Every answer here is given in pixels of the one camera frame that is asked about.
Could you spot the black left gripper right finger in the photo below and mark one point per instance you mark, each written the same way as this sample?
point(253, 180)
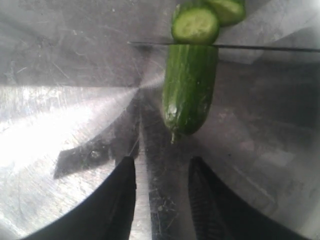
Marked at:
point(220, 214)

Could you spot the round stainless steel plate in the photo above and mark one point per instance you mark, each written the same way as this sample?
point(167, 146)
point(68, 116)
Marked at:
point(75, 98)

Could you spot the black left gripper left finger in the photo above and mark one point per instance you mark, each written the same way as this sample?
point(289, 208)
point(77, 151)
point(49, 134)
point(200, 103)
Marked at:
point(107, 214)

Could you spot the black handled serrated knife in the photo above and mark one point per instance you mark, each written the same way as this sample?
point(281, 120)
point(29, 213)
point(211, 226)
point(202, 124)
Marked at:
point(236, 47)

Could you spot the green cucumber piece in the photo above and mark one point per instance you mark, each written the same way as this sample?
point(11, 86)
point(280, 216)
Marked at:
point(188, 87)

